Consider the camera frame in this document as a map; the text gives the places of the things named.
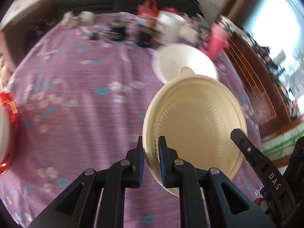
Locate black sofa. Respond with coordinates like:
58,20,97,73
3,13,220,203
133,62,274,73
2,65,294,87
56,0,203,19

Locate white work gloves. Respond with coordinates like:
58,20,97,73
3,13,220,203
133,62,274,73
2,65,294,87
60,11,95,29

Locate red plastic bag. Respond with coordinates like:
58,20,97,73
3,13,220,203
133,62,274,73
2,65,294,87
137,0,178,18

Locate purple floral tablecloth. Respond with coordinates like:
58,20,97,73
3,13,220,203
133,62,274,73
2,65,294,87
0,11,264,228

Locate white plastic jar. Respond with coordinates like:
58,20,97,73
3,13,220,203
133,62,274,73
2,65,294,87
156,11,186,45

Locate black round device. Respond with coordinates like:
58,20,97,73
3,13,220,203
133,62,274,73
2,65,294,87
108,20,127,42

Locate large red glass plate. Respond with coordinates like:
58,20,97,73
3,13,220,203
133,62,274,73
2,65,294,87
0,91,19,175

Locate large white foam bowl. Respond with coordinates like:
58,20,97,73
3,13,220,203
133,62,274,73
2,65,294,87
0,107,11,162

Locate beige plastic bowl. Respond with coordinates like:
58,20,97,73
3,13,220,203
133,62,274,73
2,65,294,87
142,67,247,185

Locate dark jar with cork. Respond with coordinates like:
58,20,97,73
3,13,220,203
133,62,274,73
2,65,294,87
137,24,155,48

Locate pink water bottle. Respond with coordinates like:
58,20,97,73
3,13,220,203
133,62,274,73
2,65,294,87
198,15,234,61

